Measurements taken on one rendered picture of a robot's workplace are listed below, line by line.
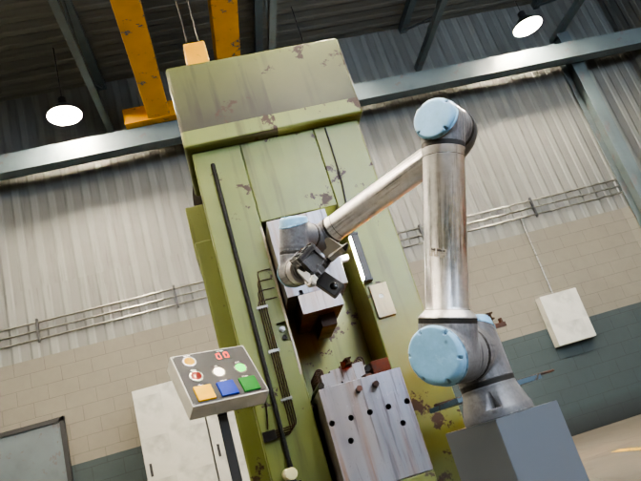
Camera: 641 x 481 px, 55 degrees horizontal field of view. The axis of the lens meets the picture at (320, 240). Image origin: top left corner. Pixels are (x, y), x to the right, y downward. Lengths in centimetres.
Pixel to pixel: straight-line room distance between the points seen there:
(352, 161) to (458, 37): 857
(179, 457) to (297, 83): 559
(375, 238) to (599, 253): 765
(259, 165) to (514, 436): 213
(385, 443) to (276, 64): 209
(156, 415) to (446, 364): 684
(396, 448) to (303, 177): 144
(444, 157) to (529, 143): 936
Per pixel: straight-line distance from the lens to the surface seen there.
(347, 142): 343
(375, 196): 189
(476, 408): 172
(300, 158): 336
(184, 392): 259
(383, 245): 320
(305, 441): 295
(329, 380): 284
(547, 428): 174
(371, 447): 278
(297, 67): 360
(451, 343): 154
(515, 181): 1053
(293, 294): 292
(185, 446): 812
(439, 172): 163
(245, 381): 266
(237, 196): 325
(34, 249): 986
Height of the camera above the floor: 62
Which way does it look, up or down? 19 degrees up
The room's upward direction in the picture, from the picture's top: 17 degrees counter-clockwise
